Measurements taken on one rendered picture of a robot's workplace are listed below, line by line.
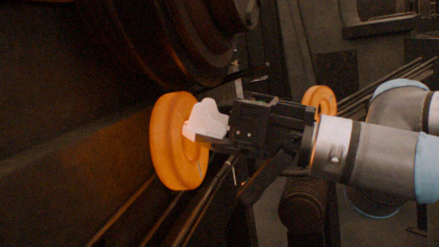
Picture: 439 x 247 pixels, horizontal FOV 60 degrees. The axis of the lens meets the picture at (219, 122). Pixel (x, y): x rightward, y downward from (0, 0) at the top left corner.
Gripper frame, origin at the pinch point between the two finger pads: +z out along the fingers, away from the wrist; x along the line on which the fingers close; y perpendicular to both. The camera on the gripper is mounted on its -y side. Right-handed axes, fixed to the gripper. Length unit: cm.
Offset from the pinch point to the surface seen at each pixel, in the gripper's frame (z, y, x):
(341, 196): -40, -75, -152
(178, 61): 2.6, 10.0, -2.8
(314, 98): -18, -4, -61
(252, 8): -3.6, 19.3, -23.0
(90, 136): 9.3, -0.3, 10.1
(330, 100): -23, -5, -68
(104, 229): 4.5, -11.9, 13.2
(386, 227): -60, -70, -120
